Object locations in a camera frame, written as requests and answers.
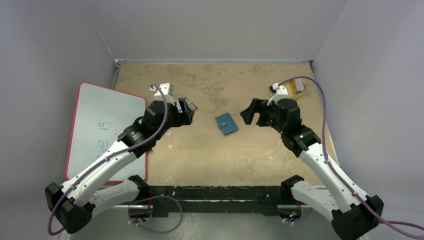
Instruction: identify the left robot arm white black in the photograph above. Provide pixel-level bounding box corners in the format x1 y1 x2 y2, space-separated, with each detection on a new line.
45 97 198 236

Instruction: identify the whiteboard with pink frame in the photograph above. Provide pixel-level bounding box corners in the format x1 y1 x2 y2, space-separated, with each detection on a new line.
65 82 147 179

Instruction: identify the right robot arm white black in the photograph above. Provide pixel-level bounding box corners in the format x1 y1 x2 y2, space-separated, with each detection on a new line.
240 98 384 240

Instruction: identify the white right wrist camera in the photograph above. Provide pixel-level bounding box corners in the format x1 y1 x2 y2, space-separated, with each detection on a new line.
267 83 289 106

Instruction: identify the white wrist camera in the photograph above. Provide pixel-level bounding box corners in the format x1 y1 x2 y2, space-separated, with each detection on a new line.
267 83 289 106
150 82 175 105

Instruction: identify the blue card holder wallet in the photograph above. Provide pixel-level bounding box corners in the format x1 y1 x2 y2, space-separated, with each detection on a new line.
215 112 239 136

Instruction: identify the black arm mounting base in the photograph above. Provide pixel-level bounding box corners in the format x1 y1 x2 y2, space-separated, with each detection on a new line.
128 185 309 222

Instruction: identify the pack of coloured markers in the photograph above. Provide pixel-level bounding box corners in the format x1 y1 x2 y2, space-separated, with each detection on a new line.
184 97 198 112

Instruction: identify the beige oval card tray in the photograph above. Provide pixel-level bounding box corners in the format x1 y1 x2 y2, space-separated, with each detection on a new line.
283 78 307 97

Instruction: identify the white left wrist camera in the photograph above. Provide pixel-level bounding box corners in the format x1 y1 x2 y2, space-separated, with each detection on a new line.
150 82 175 105

